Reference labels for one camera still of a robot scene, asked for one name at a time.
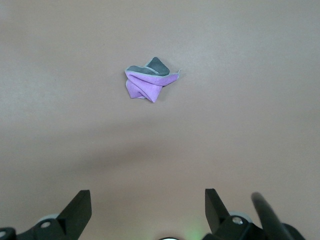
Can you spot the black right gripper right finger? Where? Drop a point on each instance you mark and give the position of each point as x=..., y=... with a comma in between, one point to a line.
x=216, y=215

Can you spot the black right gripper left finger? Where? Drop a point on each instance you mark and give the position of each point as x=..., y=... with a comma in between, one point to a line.
x=75, y=215

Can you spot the purple and grey towel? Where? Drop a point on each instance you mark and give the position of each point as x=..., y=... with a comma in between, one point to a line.
x=145, y=85

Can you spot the brown table cover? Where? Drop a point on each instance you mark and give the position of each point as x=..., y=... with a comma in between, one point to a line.
x=75, y=100

